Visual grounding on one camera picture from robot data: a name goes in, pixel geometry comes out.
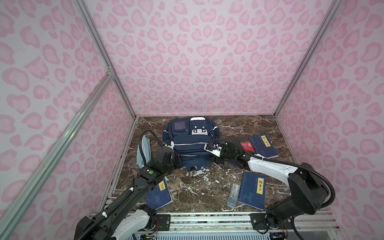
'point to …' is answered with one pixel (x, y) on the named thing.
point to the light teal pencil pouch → (146, 151)
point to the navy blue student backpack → (189, 136)
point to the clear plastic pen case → (233, 195)
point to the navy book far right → (263, 146)
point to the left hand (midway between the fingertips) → (184, 155)
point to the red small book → (248, 146)
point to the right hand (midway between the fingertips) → (211, 148)
